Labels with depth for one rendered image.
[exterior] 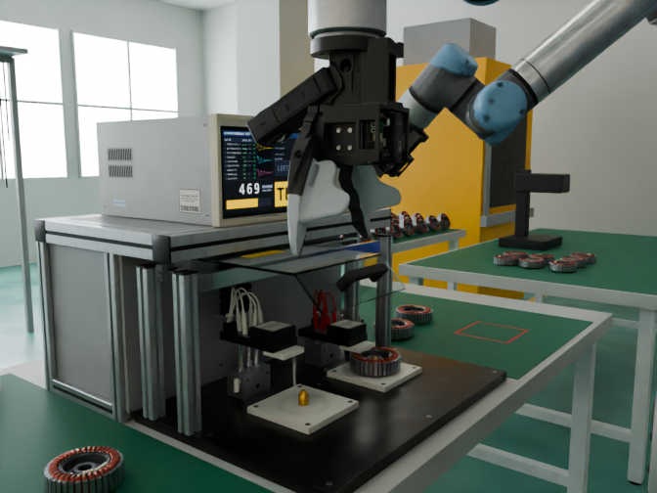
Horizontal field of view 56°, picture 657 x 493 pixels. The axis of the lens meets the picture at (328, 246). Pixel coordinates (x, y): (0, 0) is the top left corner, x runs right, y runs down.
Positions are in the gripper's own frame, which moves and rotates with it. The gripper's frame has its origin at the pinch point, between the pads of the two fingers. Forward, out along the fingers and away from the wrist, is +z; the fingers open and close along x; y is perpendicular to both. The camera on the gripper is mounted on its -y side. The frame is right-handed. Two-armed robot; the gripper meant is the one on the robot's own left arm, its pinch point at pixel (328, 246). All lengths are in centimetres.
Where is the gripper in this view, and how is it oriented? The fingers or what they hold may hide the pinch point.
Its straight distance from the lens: 62.9
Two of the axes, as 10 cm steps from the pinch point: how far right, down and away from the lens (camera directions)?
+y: 8.7, 0.7, -4.9
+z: 0.0, 9.9, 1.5
